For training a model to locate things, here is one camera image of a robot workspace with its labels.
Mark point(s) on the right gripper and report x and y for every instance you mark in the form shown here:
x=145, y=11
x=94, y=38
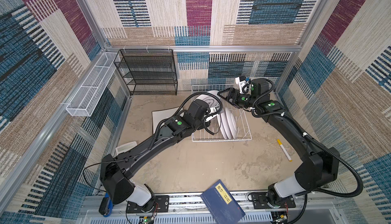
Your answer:
x=230, y=91

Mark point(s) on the white round plate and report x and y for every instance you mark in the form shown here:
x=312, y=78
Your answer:
x=214, y=104
x=232, y=123
x=226, y=125
x=221, y=125

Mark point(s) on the white square plate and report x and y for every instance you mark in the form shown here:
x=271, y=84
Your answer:
x=158, y=116

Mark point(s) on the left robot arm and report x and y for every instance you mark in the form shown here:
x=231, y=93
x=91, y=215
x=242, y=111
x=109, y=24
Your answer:
x=117, y=171

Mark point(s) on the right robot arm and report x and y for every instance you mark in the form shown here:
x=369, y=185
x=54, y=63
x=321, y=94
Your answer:
x=318, y=167

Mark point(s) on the black mesh shelf rack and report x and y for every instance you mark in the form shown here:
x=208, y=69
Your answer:
x=148, y=72

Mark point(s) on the white marker yellow cap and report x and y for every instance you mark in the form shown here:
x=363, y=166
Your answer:
x=284, y=150

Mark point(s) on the blue book yellow label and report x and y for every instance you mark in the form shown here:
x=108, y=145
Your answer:
x=221, y=204

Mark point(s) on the pink white calculator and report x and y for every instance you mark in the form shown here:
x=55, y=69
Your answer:
x=125, y=147

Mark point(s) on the blue stapler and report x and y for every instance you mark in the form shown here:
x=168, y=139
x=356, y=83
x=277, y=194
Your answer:
x=106, y=206

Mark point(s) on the white wire dish rack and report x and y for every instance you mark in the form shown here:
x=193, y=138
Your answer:
x=242, y=124

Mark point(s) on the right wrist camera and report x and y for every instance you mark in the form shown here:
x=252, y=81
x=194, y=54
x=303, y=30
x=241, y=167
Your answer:
x=244, y=84

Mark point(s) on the aluminium front rail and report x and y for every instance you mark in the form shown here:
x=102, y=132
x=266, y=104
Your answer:
x=188, y=208

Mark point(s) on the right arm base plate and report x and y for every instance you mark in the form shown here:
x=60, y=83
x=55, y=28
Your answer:
x=269, y=200

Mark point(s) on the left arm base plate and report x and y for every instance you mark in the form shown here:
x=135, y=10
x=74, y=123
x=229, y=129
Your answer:
x=159, y=203

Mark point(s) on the white mesh wall basket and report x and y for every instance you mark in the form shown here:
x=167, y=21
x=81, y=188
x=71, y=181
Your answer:
x=90, y=92

